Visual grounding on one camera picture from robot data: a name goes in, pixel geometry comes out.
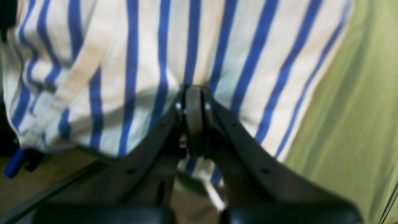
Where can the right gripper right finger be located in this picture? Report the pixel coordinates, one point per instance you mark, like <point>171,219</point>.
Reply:
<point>261,190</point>

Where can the green table cloth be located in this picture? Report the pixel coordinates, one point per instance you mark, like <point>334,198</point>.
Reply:
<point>348,139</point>

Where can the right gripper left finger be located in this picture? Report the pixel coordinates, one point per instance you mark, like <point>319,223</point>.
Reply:
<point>136,189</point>

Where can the blue white striped t-shirt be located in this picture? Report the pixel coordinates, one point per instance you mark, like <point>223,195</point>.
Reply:
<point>100,73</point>

